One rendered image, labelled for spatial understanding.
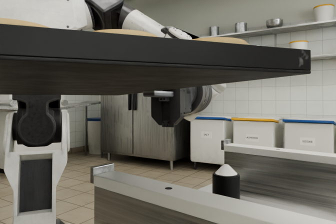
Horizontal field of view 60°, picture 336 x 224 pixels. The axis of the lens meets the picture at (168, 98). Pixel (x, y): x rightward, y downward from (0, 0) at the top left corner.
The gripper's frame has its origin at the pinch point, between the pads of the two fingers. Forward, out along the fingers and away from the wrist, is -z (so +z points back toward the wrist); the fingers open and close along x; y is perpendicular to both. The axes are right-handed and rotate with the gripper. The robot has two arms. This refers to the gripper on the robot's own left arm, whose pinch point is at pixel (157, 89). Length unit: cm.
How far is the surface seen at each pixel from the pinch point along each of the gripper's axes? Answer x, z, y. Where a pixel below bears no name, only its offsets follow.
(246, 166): -13.4, 10.3, 12.5
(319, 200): -16.2, 4.4, 23.5
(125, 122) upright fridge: -31, 345, -223
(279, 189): -16.1, 7.3, 17.9
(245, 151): -10.8, 10.2, 12.2
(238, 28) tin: 107, 386, -56
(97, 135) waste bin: -60, 399, -320
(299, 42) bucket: 75, 371, 25
